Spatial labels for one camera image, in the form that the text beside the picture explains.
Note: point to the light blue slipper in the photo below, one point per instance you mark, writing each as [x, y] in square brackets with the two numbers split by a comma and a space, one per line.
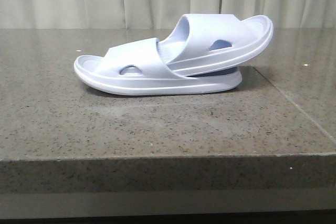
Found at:
[203, 43]
[136, 68]

